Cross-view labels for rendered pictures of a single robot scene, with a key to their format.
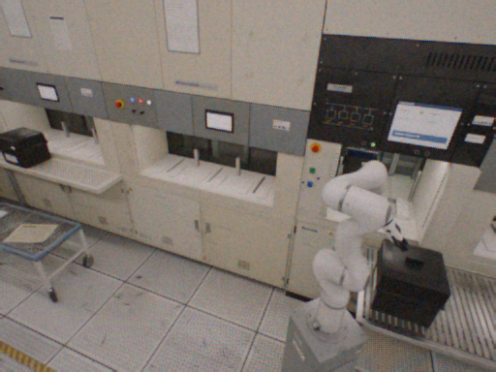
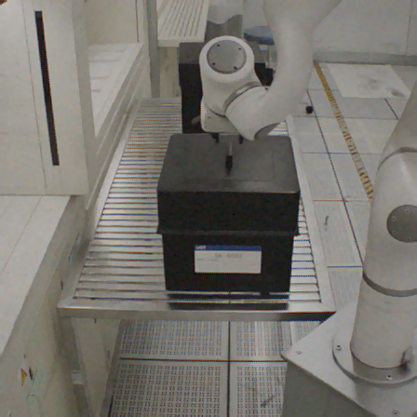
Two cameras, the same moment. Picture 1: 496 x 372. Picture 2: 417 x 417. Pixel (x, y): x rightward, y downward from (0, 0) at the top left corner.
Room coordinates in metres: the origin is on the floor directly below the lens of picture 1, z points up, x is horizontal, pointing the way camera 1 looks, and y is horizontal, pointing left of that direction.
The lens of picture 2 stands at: (1.46, 0.34, 1.60)
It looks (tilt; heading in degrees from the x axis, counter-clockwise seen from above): 30 degrees down; 253
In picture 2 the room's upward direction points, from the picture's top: 1 degrees counter-clockwise
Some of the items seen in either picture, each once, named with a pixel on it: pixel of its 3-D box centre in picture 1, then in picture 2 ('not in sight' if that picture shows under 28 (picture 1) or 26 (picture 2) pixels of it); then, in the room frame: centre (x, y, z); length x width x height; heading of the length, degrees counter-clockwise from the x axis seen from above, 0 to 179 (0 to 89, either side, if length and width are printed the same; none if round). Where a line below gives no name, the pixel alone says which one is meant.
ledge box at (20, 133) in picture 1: (23, 147); not in sight; (2.33, 2.00, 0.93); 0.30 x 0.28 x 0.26; 67
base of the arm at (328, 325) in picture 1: (330, 311); (386, 316); (0.88, -0.39, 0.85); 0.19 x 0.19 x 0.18
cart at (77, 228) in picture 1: (28, 245); not in sight; (1.85, 1.88, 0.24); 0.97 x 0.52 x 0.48; 73
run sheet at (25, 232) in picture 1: (31, 232); not in sight; (1.76, 1.72, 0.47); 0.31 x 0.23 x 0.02; 92
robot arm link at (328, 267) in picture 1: (331, 276); (404, 228); (0.90, -0.37, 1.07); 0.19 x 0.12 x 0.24; 55
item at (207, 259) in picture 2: (403, 286); (229, 225); (1.05, -0.81, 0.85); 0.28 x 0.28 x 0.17; 69
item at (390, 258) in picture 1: (411, 268); (229, 174); (1.05, -0.81, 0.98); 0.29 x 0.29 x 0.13; 69
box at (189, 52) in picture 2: not in sight; (220, 85); (0.79, -1.64, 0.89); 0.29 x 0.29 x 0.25; 74
